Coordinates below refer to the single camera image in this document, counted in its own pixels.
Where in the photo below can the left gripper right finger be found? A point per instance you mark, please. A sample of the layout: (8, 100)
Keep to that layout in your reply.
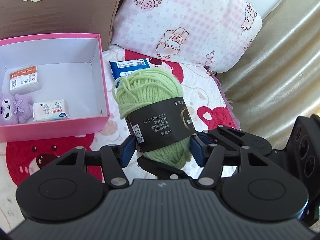
(210, 157)

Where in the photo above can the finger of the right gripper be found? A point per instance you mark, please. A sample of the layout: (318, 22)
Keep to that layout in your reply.
(160, 170)

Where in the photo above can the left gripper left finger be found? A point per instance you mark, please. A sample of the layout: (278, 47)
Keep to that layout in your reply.
(114, 158)

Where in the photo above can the green yarn ball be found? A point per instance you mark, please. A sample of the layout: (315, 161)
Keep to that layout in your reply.
(155, 112)

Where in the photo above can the white tissue pack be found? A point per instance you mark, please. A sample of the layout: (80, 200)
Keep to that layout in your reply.
(50, 110)

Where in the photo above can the purple plush toy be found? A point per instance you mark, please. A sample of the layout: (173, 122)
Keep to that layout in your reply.
(15, 109)

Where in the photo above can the clear floss pick box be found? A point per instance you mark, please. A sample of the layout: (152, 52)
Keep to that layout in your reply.
(24, 81)

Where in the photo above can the cartoon bear blanket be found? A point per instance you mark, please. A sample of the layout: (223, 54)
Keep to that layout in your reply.
(197, 85)

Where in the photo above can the blue wet wipes pack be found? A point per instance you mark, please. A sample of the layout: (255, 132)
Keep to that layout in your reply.
(126, 68)

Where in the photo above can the pink cardboard box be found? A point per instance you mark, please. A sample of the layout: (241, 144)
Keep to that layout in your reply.
(70, 67)

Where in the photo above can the pink checkered pillow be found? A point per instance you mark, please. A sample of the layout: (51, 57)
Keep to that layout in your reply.
(212, 33)

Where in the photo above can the brown pillow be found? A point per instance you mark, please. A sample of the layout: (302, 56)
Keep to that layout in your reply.
(28, 17)

